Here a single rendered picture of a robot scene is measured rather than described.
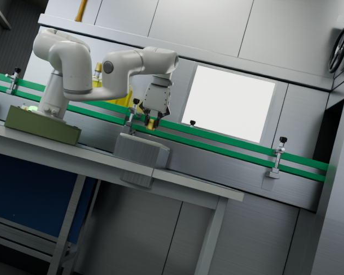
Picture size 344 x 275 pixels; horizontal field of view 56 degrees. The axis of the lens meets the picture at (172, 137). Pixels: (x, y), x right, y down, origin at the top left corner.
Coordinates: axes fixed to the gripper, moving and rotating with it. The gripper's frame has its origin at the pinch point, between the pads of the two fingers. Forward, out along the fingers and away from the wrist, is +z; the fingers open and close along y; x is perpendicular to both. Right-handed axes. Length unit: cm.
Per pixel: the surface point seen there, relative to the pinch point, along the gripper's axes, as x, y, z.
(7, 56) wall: -532, 512, 24
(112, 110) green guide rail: -8.3, 21.1, 0.8
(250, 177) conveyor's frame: -13.6, -44.4, 14.8
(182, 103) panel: -37.4, -3.8, -7.0
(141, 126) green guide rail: -16.9, 9.0, 6.0
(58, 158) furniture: 26.2, 23.6, 16.9
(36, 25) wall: -571, 477, -58
